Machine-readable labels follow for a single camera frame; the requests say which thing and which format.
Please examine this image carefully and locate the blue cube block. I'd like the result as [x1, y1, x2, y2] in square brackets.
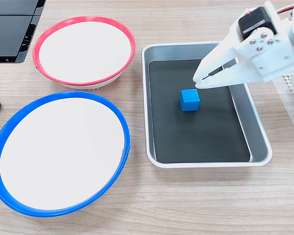
[179, 89, 201, 112]

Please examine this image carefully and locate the silver metal tray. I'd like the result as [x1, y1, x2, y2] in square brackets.
[141, 43, 273, 169]

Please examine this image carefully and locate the black tray liner mat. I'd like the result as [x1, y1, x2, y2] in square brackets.
[148, 58, 251, 164]

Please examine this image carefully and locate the white dish red rim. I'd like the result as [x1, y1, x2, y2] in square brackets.
[32, 16, 136, 90]

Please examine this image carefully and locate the white dish blue rim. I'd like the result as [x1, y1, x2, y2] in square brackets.
[0, 91, 131, 218]

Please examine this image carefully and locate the white mesh mat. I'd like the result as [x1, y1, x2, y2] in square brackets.
[282, 72, 294, 114]

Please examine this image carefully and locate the pale translucent sheet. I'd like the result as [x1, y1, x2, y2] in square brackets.
[274, 78, 294, 145]

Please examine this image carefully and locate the red motor wire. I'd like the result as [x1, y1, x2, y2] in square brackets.
[275, 5, 294, 15]

